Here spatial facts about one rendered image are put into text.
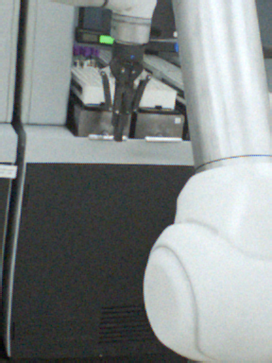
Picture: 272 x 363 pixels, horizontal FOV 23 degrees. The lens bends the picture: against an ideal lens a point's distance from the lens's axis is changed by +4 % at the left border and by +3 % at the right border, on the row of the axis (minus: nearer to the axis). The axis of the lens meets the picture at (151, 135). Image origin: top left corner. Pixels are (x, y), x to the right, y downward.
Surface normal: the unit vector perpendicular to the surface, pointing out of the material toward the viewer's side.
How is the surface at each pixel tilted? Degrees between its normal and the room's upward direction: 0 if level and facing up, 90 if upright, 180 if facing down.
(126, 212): 90
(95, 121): 90
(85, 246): 90
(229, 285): 62
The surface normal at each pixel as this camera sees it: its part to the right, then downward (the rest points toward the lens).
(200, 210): -0.69, -0.42
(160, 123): 0.33, 0.29
